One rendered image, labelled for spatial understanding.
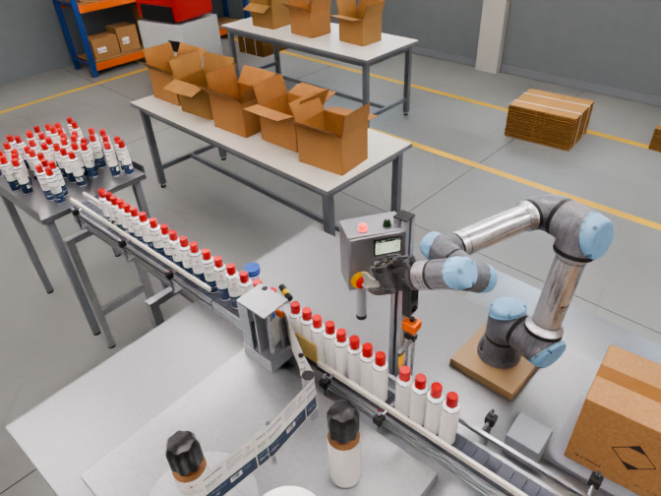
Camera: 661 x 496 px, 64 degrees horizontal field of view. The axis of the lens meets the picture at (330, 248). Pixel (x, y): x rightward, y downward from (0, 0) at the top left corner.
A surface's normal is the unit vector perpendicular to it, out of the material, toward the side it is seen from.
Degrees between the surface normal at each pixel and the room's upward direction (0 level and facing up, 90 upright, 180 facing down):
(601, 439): 90
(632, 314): 0
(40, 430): 0
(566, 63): 90
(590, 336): 0
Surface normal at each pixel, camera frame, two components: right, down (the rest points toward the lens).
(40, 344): -0.04, -0.80
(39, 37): 0.73, 0.39
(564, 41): -0.68, 0.46
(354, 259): 0.25, 0.57
